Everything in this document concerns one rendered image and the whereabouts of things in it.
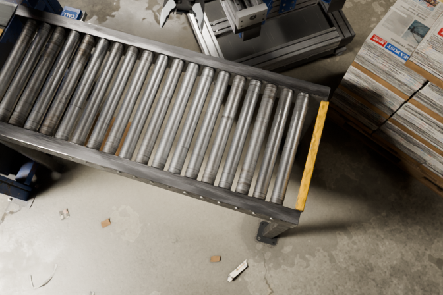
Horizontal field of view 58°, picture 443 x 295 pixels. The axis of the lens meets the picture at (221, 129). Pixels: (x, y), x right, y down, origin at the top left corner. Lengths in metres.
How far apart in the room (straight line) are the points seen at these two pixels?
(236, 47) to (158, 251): 1.21
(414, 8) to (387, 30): 0.16
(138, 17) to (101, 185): 1.11
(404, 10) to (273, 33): 0.81
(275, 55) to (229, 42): 0.28
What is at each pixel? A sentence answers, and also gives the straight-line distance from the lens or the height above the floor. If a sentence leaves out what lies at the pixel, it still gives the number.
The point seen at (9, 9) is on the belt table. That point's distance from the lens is 1.98.
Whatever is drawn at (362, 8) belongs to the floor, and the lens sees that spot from 2.88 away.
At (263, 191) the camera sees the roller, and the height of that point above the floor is 0.80.
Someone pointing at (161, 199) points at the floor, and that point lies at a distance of 2.29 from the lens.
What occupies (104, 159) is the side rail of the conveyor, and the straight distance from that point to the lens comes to 1.54.
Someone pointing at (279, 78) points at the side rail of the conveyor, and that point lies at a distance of 1.61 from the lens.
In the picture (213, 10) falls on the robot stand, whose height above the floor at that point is 0.21.
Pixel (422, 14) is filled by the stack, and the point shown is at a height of 0.83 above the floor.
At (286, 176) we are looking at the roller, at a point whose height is 0.80.
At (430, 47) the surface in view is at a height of 0.99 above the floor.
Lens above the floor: 2.23
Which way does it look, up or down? 71 degrees down
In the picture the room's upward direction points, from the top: 1 degrees counter-clockwise
